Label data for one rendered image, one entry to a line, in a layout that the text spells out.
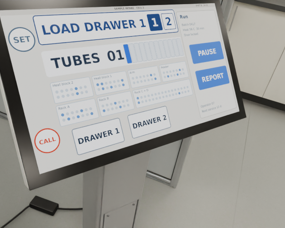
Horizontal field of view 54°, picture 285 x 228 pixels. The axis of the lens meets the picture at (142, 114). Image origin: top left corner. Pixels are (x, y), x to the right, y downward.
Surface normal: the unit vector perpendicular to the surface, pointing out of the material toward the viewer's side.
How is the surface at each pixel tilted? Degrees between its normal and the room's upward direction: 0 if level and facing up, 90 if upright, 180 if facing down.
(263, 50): 90
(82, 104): 50
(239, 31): 90
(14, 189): 0
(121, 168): 90
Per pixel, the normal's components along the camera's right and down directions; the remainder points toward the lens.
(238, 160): 0.11, -0.80
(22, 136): 0.48, -0.09
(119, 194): 0.52, 0.55
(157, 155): -0.37, 0.50
